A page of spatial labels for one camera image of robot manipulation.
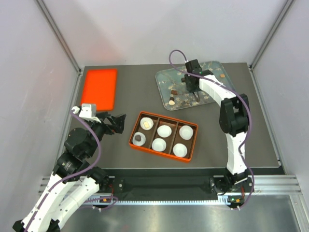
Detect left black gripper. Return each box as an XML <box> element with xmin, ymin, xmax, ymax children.
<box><xmin>86</xmin><ymin>111</ymin><xmax>126</xmax><ymax>158</ymax></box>

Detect orange chocolate box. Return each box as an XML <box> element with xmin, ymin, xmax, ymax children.
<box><xmin>129</xmin><ymin>111</ymin><xmax>198</xmax><ymax>163</ymax></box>

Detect metal tongs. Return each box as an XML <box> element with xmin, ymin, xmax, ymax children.
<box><xmin>193</xmin><ymin>91</ymin><xmax>200</xmax><ymax>102</ymax></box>

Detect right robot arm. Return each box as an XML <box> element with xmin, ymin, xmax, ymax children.
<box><xmin>184</xmin><ymin>70</ymin><xmax>252</xmax><ymax>192</ymax></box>

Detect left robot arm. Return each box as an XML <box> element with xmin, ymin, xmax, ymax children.
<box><xmin>13</xmin><ymin>112</ymin><xmax>126</xmax><ymax>232</ymax></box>

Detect floral blue tray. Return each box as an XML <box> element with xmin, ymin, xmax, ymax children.
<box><xmin>155</xmin><ymin>61</ymin><xmax>235</xmax><ymax>111</ymax></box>

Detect white paper cup front-left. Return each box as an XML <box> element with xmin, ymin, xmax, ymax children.
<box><xmin>132</xmin><ymin>132</ymin><xmax>146</xmax><ymax>146</ymax></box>

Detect white paper cup back-left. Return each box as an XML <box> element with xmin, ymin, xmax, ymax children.
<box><xmin>140</xmin><ymin>117</ymin><xmax>154</xmax><ymax>131</ymax></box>

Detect orange box lid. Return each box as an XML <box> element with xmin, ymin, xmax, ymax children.
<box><xmin>81</xmin><ymin>69</ymin><xmax>117</xmax><ymax>111</ymax></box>

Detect white paper cup back-middle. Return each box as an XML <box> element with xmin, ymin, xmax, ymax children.
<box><xmin>157</xmin><ymin>125</ymin><xmax>172</xmax><ymax>138</ymax></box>

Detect white paper cup back-right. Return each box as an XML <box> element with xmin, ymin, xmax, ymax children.
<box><xmin>179</xmin><ymin>125</ymin><xmax>194</xmax><ymax>141</ymax></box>

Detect white paper cup front-right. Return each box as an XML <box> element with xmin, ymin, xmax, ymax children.
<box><xmin>173</xmin><ymin>143</ymin><xmax>188</xmax><ymax>158</ymax></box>

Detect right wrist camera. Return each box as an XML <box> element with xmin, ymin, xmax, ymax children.
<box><xmin>185</xmin><ymin>59</ymin><xmax>202</xmax><ymax>74</ymax></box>

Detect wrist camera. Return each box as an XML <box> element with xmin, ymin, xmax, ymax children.
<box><xmin>185</xmin><ymin>59</ymin><xmax>202</xmax><ymax>74</ymax></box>
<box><xmin>71</xmin><ymin>103</ymin><xmax>101</xmax><ymax>123</ymax></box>

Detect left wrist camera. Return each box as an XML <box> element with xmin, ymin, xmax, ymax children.
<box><xmin>71</xmin><ymin>103</ymin><xmax>101</xmax><ymax>123</ymax></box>

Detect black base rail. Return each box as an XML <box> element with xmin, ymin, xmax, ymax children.
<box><xmin>96</xmin><ymin>168</ymin><xmax>227</xmax><ymax>201</ymax></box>

